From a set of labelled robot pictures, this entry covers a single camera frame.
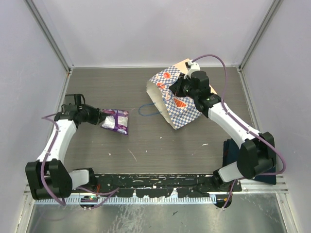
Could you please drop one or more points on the left aluminium corner post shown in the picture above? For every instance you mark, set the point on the left aluminium corner post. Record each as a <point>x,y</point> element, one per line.
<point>41,15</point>

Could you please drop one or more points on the dark blue folded cloth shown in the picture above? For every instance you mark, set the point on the dark blue folded cloth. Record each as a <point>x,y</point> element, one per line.
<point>255,159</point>

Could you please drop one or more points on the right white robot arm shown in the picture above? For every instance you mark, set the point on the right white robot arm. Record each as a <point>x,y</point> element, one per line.
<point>213,107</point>

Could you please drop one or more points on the purple candy snack packet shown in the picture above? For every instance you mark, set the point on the purple candy snack packet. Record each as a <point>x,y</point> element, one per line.
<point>117,121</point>

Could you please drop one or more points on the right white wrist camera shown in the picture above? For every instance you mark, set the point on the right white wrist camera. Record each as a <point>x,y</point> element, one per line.
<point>191,68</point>

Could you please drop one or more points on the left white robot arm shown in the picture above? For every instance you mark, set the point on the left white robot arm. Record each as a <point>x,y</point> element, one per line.
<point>51,161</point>

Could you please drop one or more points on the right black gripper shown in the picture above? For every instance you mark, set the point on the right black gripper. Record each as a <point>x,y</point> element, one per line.
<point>175,88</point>

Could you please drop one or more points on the aluminium front rail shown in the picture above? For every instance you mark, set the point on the aluminium front rail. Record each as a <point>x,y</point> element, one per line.
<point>64,185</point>

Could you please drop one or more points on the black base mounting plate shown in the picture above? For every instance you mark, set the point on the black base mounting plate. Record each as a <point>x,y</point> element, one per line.
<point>157,185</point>

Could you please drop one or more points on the aluminium corner post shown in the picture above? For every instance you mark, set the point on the aluminium corner post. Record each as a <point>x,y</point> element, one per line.
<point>260,32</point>
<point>41,15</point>

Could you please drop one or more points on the white slotted cable duct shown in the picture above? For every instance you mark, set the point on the white slotted cable duct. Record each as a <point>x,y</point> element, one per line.
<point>174,199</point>

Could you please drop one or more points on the checkered paper bag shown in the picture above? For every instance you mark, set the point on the checkered paper bag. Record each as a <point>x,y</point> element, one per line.
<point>177,111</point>

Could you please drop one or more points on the right aluminium corner post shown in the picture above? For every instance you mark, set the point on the right aluminium corner post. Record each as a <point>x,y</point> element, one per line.
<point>260,32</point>

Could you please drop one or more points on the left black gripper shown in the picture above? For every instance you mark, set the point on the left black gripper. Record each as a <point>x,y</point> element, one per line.
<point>96,113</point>

